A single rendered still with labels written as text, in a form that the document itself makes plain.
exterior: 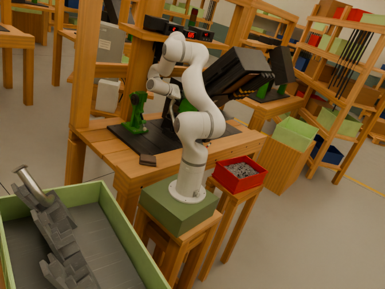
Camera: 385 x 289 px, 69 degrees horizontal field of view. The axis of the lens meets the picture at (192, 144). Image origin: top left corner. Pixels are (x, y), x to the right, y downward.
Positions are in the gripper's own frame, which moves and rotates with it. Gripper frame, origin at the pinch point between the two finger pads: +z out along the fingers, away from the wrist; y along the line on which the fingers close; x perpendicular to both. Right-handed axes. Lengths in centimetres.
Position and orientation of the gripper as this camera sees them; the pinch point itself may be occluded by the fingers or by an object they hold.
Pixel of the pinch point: (181, 94)
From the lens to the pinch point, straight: 200.4
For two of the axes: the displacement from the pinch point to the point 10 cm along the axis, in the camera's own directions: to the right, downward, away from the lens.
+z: 5.7, 0.7, 8.2
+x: -8.0, 2.8, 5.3
